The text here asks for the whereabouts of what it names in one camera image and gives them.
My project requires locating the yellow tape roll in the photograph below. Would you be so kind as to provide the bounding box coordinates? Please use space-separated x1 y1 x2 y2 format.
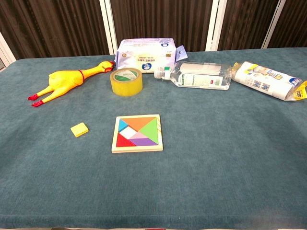
109 68 143 97

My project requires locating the purple parallelogram tangram piece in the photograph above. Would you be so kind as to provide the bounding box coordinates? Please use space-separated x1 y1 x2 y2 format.
129 138 158 147

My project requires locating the yellow rubber chicken toy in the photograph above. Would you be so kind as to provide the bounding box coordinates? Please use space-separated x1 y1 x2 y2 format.
27 60 116 108

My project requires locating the dark brown curtain panel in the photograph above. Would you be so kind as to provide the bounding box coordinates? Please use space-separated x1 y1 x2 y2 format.
110 0 213 52
267 0 307 48
0 0 110 60
217 0 280 51

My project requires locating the white wet wipes pack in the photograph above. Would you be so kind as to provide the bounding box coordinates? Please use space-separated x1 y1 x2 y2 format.
115 37 188 74

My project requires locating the white wrapped bag roll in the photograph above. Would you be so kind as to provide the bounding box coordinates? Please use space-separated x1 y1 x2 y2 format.
231 61 307 102

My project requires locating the blue triangle tangram piece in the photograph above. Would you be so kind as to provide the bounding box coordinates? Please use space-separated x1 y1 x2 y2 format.
118 119 129 132

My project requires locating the red triangle tangram piece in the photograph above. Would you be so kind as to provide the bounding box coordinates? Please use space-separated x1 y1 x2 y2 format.
116 133 137 148

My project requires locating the teal table cloth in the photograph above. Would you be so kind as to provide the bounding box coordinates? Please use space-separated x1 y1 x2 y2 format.
0 47 307 230

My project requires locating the white frame post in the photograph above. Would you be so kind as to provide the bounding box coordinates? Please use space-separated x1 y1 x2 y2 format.
99 0 118 56
261 0 286 49
0 32 17 68
205 0 227 52

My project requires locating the orange triangle tangram piece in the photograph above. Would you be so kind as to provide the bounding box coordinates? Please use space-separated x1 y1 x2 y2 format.
120 117 158 132

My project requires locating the colourful wooden tangram puzzle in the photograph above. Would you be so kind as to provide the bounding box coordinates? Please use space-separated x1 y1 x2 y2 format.
111 114 164 154

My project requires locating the small yellow block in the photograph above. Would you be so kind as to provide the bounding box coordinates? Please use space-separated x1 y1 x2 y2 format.
70 122 89 138

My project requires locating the clear plastic water bottle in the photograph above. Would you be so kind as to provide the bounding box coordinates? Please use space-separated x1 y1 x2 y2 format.
153 61 233 91

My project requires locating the green triangle tangram piece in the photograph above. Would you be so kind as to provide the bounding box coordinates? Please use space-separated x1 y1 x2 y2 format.
139 118 158 146

